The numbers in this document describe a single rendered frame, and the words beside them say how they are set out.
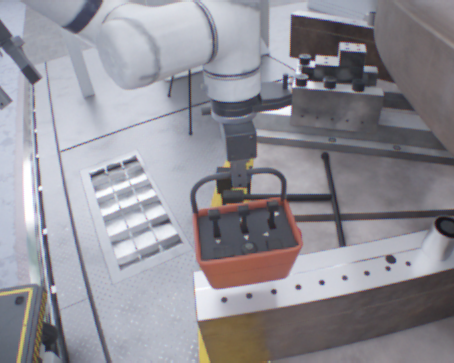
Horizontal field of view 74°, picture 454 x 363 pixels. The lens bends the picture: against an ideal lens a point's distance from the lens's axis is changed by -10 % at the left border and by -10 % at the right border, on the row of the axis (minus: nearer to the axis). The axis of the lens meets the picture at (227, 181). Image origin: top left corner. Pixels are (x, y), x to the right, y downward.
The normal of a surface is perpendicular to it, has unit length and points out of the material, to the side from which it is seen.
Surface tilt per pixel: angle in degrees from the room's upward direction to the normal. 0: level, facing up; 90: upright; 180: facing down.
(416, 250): 0
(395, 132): 72
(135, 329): 0
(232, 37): 93
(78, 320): 0
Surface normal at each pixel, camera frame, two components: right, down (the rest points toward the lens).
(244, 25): 0.58, 0.50
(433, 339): -0.07, -0.74
